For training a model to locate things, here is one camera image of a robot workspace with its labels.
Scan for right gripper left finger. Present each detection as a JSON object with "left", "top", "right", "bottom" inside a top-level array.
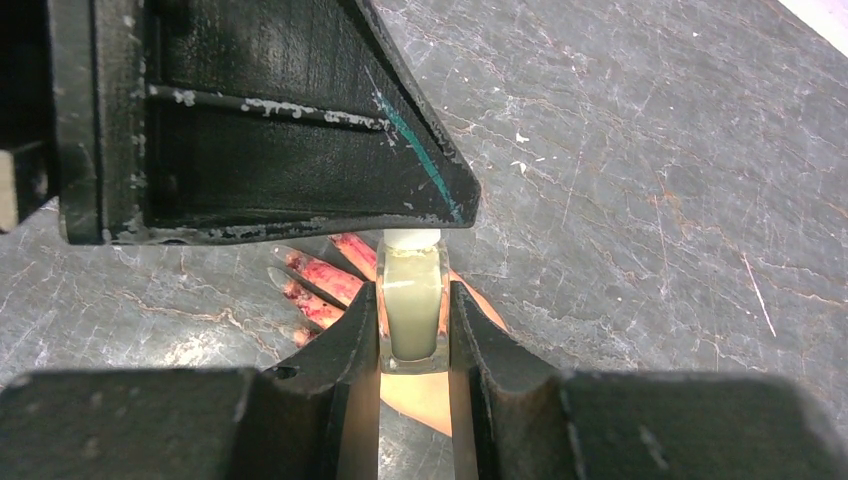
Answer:
[{"left": 1, "top": 283, "right": 380, "bottom": 479}]

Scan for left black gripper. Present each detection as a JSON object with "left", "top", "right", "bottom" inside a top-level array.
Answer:
[{"left": 1, "top": 0, "right": 60, "bottom": 232}]

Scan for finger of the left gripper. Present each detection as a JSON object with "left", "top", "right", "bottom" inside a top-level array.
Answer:
[{"left": 47, "top": 1, "right": 480, "bottom": 245}]

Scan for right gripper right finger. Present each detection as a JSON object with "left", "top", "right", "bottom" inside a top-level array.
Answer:
[{"left": 449, "top": 282, "right": 847, "bottom": 479}]

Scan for nail polish bottle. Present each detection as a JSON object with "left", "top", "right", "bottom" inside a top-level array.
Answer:
[{"left": 376, "top": 240, "right": 450, "bottom": 375}]

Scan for grey nail polish cap brush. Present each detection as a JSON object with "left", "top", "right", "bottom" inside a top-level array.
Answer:
[{"left": 382, "top": 228, "right": 442, "bottom": 251}]

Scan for mannequin hand with painted nails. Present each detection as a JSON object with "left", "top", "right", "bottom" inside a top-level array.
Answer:
[{"left": 263, "top": 230, "right": 514, "bottom": 448}]

